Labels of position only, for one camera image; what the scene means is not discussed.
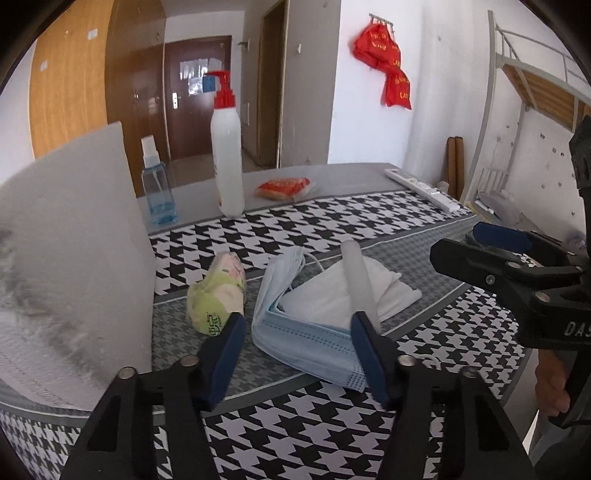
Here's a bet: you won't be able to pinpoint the blue face mask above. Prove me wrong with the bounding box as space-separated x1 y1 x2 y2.
252 247 367 392

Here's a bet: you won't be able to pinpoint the green tissue pack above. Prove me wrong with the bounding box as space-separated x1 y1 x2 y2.
186 251 246 337

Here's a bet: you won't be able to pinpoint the white cloth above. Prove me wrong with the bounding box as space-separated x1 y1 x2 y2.
279 256 422 329

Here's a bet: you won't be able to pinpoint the right hand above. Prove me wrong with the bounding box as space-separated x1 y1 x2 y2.
535 350 570 417

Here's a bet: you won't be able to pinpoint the white translucent tube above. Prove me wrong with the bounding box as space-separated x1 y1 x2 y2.
341 240 382 333

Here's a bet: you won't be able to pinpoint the white remote control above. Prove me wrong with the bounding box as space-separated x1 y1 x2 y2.
385 168 461 213

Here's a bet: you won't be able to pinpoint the wooden sticks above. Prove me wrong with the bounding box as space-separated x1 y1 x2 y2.
446 137 465 200

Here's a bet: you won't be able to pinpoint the white foam box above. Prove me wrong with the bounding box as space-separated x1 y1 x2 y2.
1 123 156 410

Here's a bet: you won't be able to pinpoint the blue spray bottle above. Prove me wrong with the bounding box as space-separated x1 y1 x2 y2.
141 135 178 226

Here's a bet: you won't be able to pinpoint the orange snack packet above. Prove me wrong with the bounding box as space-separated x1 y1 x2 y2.
254 177 315 202

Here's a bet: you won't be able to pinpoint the white red pump bottle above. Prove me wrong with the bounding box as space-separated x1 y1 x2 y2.
206 70 245 218

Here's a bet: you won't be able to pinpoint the red hanging banners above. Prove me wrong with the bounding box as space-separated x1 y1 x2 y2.
353 22 412 110

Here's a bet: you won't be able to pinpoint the brown entrance door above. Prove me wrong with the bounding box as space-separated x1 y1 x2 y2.
164 36 231 160

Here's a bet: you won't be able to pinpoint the wooden wardrobe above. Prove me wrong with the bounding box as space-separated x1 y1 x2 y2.
29 0 170 196

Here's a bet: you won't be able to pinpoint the metal bunk bed frame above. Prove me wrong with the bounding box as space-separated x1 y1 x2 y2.
461 8 591 232

